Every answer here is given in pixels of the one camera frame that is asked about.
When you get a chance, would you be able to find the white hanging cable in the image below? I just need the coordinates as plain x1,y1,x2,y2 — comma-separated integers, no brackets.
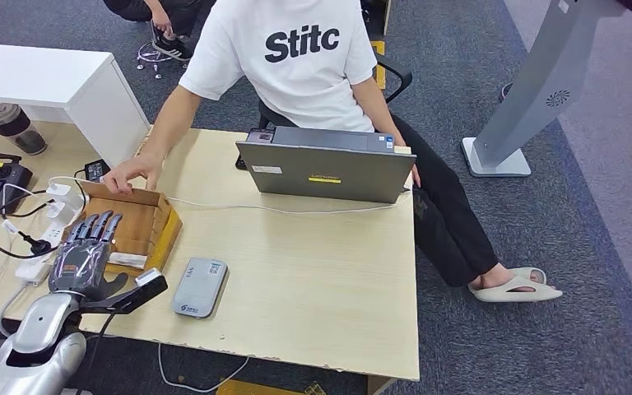
157,342,250,393

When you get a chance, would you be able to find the dark wooden furniture piece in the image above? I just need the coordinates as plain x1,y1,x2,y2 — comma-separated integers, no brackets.
360,0,393,37

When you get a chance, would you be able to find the brown cardboard box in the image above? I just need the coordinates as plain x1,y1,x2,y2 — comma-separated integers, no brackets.
62,179,184,279

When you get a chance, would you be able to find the pale slipper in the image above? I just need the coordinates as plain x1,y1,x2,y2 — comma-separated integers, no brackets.
506,266,548,285
468,276,564,304

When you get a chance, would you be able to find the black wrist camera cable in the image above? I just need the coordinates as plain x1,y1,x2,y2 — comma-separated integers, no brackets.
76,311,118,395

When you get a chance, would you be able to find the white cabinet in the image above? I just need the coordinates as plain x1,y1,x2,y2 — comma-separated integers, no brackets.
0,42,151,167

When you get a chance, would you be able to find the grey laptop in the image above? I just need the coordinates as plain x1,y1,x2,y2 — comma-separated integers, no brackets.
235,126,418,205

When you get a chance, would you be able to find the white power strip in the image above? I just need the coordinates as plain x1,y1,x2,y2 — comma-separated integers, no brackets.
15,207,86,287

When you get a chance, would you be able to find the chrome chair base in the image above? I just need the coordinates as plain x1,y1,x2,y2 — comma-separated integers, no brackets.
136,42,192,80

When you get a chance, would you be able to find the black power adapter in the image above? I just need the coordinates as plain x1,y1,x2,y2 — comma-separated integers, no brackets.
74,158,112,184

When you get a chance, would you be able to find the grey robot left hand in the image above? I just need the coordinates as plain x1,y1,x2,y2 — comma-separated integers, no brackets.
49,211,129,302

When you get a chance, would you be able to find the white power strip cord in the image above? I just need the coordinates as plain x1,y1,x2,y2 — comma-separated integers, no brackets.
0,284,27,339

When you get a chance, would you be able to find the black power cable with plug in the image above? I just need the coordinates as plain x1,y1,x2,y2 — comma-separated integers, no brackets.
0,189,58,261

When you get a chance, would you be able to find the person's right hand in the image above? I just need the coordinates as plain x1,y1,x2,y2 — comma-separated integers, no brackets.
103,152,165,196

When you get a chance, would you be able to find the person in dark clothes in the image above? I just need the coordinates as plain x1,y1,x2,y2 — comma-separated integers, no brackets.
102,0,208,62

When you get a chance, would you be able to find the glass tumbler with dark lid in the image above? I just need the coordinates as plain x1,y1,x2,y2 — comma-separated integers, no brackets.
0,103,49,156

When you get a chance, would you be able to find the seated person in white shirt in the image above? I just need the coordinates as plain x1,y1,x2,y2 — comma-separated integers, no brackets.
103,0,564,304

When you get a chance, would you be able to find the grey kiosk stand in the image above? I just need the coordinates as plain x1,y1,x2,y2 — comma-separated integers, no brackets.
461,0,632,179

